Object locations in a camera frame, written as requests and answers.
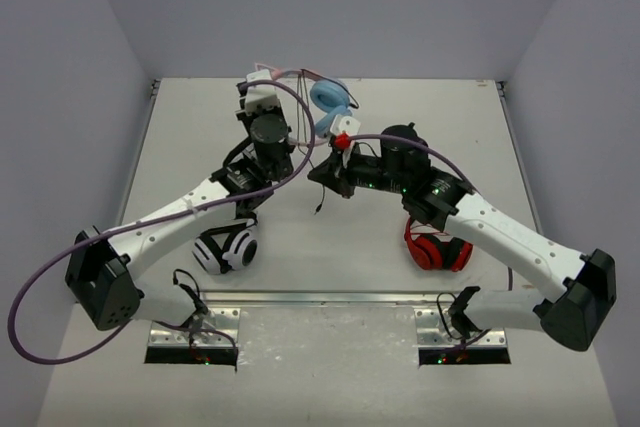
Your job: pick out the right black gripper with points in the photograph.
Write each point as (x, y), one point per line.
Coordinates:
(336, 177)

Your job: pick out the pink blue cat-ear headphones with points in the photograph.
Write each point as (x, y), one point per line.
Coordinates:
(331, 96)

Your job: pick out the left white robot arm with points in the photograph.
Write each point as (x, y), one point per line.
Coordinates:
(105, 271)

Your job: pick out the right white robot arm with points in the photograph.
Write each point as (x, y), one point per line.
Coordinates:
(572, 293)

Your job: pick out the black white headphones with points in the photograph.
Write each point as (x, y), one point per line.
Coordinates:
(229, 248)

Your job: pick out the red black headphones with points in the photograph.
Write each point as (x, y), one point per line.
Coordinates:
(431, 253)

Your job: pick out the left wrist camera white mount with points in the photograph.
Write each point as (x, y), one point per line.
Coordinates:
(258, 98)

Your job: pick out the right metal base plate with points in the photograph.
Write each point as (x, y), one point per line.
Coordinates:
(432, 333)

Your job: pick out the metal base plate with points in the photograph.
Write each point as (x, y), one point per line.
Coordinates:
(432, 333)
(221, 325)

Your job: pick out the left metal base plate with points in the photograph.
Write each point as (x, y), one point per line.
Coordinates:
(221, 325)

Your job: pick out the aluminium front table rail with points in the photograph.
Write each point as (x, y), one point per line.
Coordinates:
(318, 298)

